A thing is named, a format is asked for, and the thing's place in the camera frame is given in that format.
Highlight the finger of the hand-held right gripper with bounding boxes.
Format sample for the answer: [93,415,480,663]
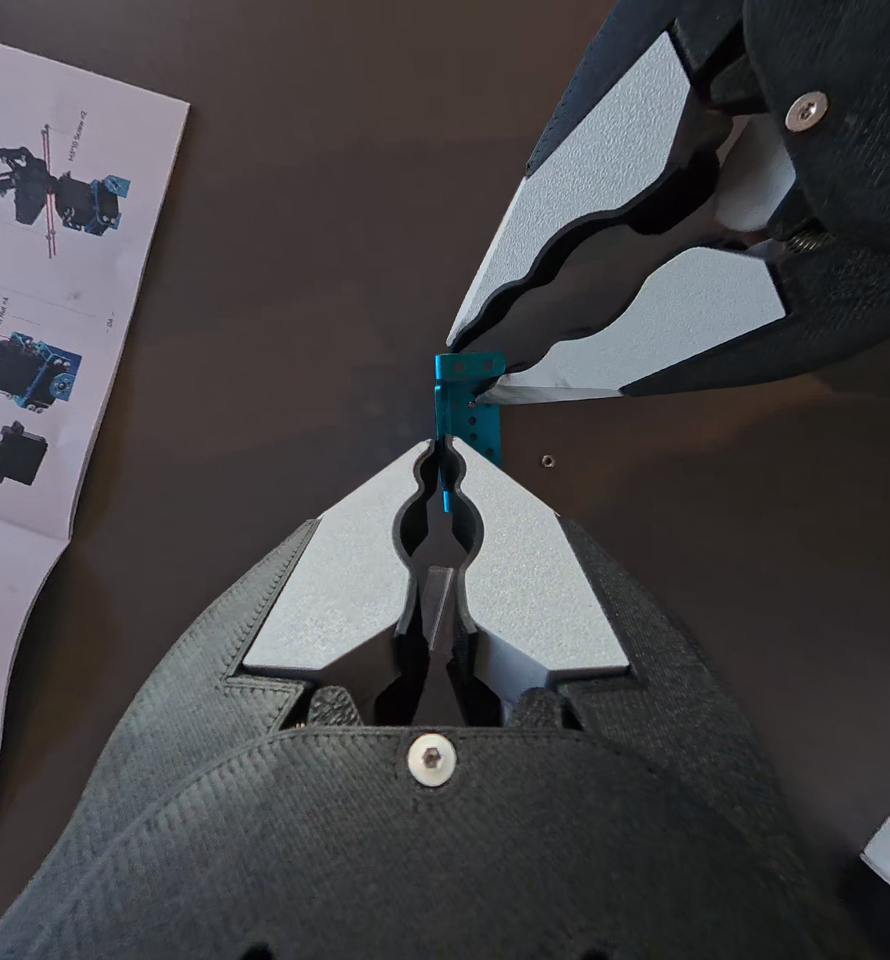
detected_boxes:
[445,31,719,352]
[481,246,786,408]

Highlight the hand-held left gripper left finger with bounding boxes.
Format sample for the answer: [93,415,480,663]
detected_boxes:
[241,439,440,672]

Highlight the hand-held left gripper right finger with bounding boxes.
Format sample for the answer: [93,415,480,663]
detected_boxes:
[447,439,633,689]

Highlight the clear nut bag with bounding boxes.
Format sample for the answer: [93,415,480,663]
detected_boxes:
[424,566,457,654]

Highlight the blue metal bracket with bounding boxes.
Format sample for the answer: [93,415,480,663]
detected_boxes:
[433,352,507,515]

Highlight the white instruction booklet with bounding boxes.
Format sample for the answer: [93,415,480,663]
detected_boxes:
[0,33,191,909]

